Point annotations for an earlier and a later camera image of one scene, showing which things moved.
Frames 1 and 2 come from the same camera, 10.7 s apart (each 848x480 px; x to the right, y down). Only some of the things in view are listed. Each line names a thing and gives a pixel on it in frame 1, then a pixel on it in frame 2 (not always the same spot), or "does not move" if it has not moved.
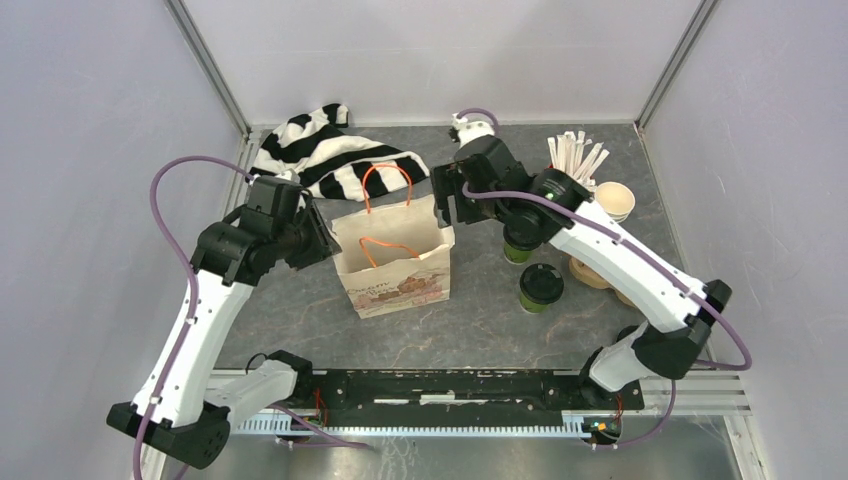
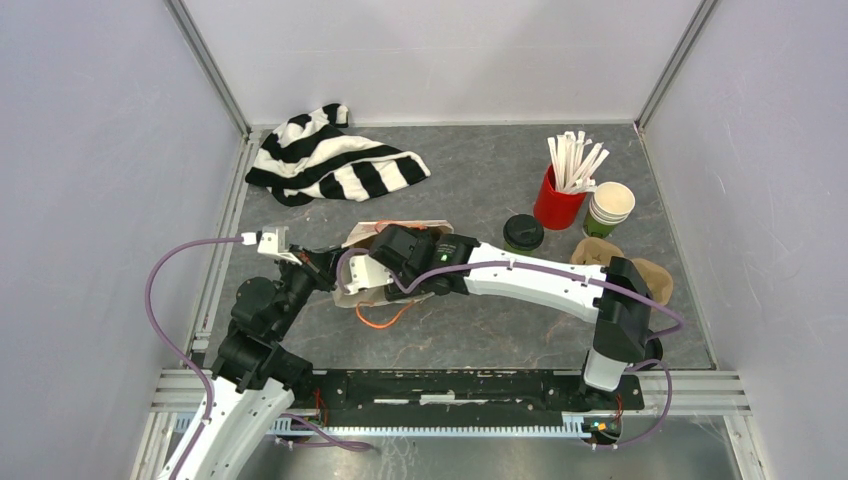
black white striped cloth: (331, 162) does not move
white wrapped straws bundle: (567, 153) does not move
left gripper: (323, 242) to (321, 266)
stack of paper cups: (616, 199) does not move
